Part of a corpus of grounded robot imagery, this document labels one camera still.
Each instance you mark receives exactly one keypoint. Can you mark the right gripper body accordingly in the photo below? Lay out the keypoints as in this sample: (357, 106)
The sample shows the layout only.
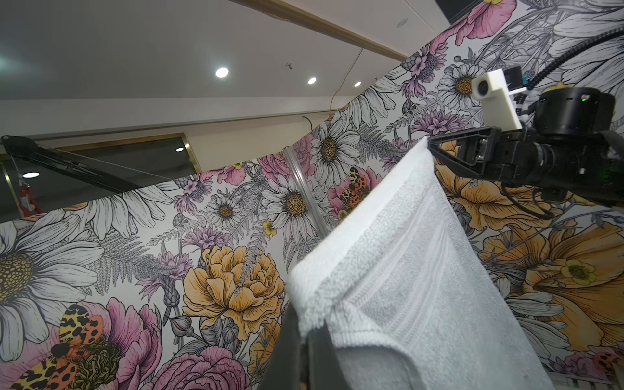
(570, 146)

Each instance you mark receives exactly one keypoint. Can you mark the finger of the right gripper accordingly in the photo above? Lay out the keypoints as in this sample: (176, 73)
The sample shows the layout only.
(466, 153)

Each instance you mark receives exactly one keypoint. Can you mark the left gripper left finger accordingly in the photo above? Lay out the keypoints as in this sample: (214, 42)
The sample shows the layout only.
(283, 369)

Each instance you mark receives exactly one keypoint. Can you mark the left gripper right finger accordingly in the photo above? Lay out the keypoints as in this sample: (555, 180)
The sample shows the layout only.
(324, 369)

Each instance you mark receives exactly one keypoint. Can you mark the plain grey towel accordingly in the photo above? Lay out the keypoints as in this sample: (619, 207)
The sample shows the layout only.
(405, 300)

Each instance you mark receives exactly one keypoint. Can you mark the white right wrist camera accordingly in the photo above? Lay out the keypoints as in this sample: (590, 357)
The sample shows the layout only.
(495, 91)

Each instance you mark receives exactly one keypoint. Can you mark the left aluminium frame post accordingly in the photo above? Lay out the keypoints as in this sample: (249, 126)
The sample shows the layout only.
(313, 209)

